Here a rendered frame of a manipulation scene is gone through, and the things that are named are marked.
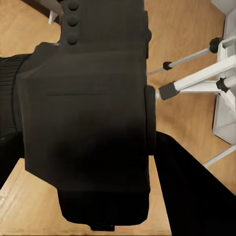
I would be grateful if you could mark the camera tripod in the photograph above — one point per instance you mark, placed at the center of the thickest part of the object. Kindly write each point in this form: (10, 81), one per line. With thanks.
(197, 83)

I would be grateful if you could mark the bookcase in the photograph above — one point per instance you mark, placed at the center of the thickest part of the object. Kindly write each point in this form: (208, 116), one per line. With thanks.
(225, 118)

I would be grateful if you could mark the digital camera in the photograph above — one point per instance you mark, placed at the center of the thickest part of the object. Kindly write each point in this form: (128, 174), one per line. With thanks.
(87, 115)

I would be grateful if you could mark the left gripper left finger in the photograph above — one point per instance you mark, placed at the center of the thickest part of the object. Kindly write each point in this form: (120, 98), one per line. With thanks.
(11, 149)

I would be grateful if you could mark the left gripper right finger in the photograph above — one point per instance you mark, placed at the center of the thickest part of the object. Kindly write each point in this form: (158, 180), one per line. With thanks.
(197, 203)

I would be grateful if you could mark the bed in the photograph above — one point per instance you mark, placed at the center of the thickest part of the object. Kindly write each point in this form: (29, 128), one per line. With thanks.
(55, 6)

